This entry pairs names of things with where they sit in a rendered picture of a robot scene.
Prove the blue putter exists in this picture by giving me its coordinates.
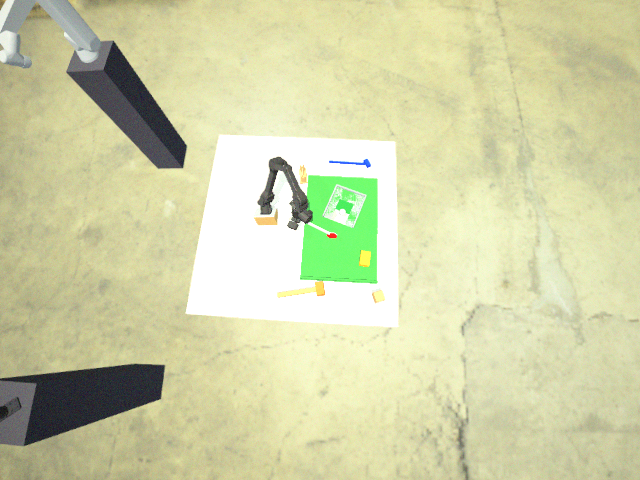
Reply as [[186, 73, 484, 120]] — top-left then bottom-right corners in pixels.
[[329, 159, 372, 168]]

